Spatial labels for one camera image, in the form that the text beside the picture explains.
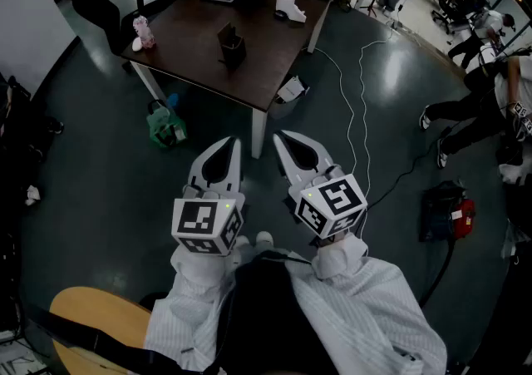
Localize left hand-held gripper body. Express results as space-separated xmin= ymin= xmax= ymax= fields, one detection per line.
xmin=171 ymin=175 xmax=247 ymax=257

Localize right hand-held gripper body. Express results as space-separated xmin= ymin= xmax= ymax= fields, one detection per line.
xmin=284 ymin=164 xmax=369 ymax=242

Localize black box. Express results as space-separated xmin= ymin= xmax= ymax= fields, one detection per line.
xmin=216 ymin=22 xmax=248 ymax=72

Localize person's right forearm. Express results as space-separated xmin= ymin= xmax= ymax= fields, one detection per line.
xmin=285 ymin=234 xmax=448 ymax=375

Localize person's left forearm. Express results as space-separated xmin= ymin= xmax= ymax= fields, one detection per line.
xmin=143 ymin=238 xmax=244 ymax=371

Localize person's left white shoe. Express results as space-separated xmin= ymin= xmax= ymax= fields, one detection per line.
xmin=232 ymin=234 xmax=253 ymax=254

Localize green bag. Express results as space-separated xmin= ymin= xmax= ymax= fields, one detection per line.
xmin=145 ymin=98 xmax=188 ymax=149

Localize bin with white liner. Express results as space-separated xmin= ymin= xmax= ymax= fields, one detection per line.
xmin=268 ymin=75 xmax=312 ymax=120

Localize black bag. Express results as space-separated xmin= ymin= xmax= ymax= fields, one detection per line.
xmin=418 ymin=180 xmax=459 ymax=244

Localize person's black front clothing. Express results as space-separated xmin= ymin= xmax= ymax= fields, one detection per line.
xmin=215 ymin=249 xmax=340 ymax=375

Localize red canister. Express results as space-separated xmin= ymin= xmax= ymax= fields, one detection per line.
xmin=451 ymin=198 xmax=477 ymax=241

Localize round wooden table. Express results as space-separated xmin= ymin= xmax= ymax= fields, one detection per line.
xmin=48 ymin=285 xmax=153 ymax=375

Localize dark brown table white legs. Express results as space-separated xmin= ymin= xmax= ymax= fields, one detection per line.
xmin=120 ymin=0 xmax=340 ymax=160

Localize pink drink bottle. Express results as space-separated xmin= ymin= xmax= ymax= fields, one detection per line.
xmin=132 ymin=14 xmax=157 ymax=50

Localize white paper towel roll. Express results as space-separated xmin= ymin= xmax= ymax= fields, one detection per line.
xmin=275 ymin=0 xmax=308 ymax=25

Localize white cable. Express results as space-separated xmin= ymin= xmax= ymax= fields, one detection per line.
xmin=357 ymin=27 xmax=395 ymax=196
xmin=311 ymin=47 xmax=360 ymax=177

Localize black hose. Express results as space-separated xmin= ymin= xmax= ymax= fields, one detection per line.
xmin=418 ymin=235 xmax=457 ymax=309

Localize black strap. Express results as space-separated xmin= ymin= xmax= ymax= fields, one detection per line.
xmin=24 ymin=301 xmax=228 ymax=375

